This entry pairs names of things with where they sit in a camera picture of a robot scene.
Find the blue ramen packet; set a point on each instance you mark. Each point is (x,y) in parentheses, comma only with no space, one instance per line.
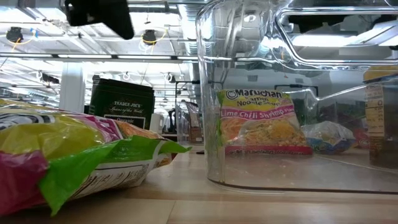
(326,137)

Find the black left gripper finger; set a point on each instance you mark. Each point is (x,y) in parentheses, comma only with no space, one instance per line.
(99,12)

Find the silver ventilation duct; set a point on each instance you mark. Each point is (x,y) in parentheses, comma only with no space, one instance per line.
(155,7)

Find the brown spice packet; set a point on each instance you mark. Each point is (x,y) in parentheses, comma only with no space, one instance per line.
(195,124)

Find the lime chili shrimp ramen packet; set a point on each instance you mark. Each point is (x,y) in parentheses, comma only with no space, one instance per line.
(261,124)
(62,140)

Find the background black robot arm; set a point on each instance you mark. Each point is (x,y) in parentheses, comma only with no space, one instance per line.
(171,121)

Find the yellow-lid spice jar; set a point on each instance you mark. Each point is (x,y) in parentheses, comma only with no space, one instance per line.
(379,124)

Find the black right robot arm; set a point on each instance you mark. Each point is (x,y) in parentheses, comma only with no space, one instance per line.
(311,23)

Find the large clear plastic bin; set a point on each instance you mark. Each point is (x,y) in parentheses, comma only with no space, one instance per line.
(205,93)

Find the black spice tin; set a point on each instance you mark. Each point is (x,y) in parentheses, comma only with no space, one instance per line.
(124,102)

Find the long ceiling light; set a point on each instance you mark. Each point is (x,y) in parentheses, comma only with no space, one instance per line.
(84,56)

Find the white pillar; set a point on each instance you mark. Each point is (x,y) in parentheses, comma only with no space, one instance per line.
(72,87)

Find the small clear plastic bin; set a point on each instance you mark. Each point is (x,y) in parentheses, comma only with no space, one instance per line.
(180,124)

